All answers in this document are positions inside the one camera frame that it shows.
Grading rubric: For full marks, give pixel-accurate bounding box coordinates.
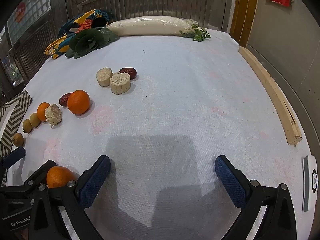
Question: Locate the colourful patterned cloth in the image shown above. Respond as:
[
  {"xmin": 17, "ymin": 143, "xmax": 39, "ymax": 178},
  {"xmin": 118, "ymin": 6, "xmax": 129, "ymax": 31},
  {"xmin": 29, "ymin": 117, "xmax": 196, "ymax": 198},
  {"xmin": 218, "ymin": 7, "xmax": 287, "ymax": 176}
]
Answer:
[{"xmin": 44, "ymin": 9, "xmax": 110, "ymax": 60}]

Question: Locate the striped-edge white tray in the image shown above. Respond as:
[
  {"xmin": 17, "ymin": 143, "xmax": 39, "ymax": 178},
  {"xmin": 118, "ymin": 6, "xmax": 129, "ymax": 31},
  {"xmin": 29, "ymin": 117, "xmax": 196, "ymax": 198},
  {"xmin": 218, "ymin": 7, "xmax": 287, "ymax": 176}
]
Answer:
[{"xmin": 0, "ymin": 90, "xmax": 33, "ymax": 155}]

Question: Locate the red round window sign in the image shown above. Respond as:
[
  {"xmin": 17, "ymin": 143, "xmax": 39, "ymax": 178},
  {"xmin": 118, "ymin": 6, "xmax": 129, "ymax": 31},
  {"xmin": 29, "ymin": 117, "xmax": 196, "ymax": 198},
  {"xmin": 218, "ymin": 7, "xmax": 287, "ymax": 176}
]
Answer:
[{"xmin": 14, "ymin": 2, "xmax": 27, "ymax": 23}]

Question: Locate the wrapped white radish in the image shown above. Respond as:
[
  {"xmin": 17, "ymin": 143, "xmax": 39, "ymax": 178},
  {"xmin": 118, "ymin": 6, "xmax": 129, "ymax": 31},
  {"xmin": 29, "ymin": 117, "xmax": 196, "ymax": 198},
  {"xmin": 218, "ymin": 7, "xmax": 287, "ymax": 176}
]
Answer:
[{"xmin": 105, "ymin": 16, "xmax": 211, "ymax": 42}]

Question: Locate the red date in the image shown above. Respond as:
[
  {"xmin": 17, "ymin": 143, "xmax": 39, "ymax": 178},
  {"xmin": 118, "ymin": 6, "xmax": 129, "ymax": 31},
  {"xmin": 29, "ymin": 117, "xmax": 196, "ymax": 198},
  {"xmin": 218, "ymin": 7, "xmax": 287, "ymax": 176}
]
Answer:
[
  {"xmin": 119, "ymin": 67, "xmax": 138, "ymax": 80},
  {"xmin": 59, "ymin": 93, "xmax": 73, "ymax": 107}
]

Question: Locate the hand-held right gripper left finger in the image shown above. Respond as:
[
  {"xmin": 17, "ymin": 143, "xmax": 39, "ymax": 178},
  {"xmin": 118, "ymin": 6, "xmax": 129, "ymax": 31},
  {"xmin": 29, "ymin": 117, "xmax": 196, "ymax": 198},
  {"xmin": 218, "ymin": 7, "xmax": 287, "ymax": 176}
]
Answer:
[{"xmin": 29, "ymin": 155, "xmax": 111, "ymax": 240}]

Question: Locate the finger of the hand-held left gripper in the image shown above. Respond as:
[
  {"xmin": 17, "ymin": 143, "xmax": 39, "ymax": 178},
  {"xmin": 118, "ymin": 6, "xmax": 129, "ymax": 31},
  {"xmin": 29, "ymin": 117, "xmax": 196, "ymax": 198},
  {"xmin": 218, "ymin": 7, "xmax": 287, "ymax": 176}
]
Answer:
[
  {"xmin": 0, "ymin": 147, "xmax": 26, "ymax": 170},
  {"xmin": 0, "ymin": 159, "xmax": 59, "ymax": 193}
]

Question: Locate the green bok choy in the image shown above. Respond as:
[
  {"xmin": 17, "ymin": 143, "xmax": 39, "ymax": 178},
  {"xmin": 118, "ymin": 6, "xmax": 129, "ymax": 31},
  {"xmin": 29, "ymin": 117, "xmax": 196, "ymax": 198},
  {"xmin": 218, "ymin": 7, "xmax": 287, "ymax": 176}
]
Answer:
[{"xmin": 65, "ymin": 27, "xmax": 119, "ymax": 59}]

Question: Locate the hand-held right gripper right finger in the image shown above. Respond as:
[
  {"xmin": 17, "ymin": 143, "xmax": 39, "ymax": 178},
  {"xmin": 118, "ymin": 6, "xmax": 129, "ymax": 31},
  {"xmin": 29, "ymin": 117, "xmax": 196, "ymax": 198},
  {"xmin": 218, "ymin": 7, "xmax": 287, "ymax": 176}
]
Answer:
[{"xmin": 214, "ymin": 155, "xmax": 297, "ymax": 240}]

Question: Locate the metal gate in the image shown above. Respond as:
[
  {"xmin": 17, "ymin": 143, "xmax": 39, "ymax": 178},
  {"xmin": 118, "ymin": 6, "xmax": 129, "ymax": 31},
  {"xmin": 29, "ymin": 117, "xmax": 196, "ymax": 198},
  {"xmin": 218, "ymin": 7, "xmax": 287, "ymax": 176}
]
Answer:
[{"xmin": 0, "ymin": 0, "xmax": 238, "ymax": 90}]

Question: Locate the brown longan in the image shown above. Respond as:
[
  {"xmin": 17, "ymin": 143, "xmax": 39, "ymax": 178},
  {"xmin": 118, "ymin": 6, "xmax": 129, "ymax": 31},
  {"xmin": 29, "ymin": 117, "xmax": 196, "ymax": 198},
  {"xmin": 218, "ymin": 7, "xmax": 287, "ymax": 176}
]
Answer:
[
  {"xmin": 29, "ymin": 113, "xmax": 41, "ymax": 127},
  {"xmin": 12, "ymin": 133, "xmax": 25, "ymax": 147},
  {"xmin": 22, "ymin": 119, "xmax": 33, "ymax": 133}
]

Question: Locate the peeled sugarcane piece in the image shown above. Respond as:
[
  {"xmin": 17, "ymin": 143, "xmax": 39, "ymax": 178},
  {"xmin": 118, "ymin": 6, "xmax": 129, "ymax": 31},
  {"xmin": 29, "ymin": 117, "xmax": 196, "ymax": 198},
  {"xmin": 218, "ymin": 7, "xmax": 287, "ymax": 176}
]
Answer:
[
  {"xmin": 44, "ymin": 103, "xmax": 63, "ymax": 127},
  {"xmin": 110, "ymin": 72, "xmax": 131, "ymax": 95},
  {"xmin": 96, "ymin": 67, "xmax": 113, "ymax": 87}
]

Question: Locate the white flat device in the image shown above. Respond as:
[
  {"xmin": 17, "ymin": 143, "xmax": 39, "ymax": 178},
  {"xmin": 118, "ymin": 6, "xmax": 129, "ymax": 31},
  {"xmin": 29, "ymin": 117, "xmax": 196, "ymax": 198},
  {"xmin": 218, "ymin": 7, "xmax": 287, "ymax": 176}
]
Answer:
[{"xmin": 302, "ymin": 155, "xmax": 318, "ymax": 212}]

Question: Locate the wooden bar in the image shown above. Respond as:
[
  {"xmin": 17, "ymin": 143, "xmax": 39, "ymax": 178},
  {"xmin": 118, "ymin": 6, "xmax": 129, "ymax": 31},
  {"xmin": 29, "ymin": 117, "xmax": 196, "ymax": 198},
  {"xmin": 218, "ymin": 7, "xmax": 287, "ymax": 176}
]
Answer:
[{"xmin": 238, "ymin": 46, "xmax": 303, "ymax": 146}]

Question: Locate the orange mandarin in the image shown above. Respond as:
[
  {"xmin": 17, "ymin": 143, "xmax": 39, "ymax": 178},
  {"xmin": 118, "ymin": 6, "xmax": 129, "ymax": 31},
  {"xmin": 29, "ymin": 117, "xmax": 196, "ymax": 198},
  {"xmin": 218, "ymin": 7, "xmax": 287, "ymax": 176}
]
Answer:
[
  {"xmin": 37, "ymin": 102, "xmax": 51, "ymax": 122},
  {"xmin": 67, "ymin": 89, "xmax": 90, "ymax": 116},
  {"xmin": 46, "ymin": 166, "xmax": 77, "ymax": 189}
]

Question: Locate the yellow door frame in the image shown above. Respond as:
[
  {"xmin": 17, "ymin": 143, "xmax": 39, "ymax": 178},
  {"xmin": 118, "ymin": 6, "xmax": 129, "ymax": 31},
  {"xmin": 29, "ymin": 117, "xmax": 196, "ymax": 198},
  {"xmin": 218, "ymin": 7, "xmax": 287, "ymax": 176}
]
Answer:
[{"xmin": 230, "ymin": 0, "xmax": 259, "ymax": 48}]

